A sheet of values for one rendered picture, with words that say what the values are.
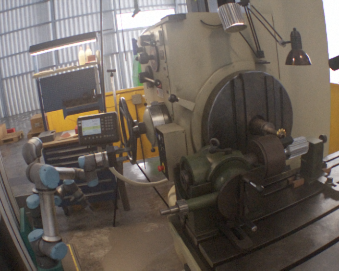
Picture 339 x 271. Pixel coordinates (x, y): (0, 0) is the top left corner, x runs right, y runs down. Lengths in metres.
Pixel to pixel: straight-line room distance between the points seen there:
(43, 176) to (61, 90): 2.20
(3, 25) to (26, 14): 1.46
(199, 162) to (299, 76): 0.98
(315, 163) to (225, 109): 0.57
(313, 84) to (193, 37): 0.91
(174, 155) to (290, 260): 0.74
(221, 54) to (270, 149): 0.56
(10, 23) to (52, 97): 12.17
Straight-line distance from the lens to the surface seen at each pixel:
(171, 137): 1.30
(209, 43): 1.43
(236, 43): 1.50
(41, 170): 1.40
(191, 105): 1.36
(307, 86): 1.85
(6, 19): 15.58
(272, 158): 1.19
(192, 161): 1.06
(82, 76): 3.43
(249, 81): 1.40
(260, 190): 0.88
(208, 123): 1.33
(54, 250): 1.51
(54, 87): 3.49
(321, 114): 2.00
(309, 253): 1.04
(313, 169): 1.47
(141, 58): 1.59
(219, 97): 1.34
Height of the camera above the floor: 1.69
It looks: 15 degrees down
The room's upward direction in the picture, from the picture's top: 7 degrees counter-clockwise
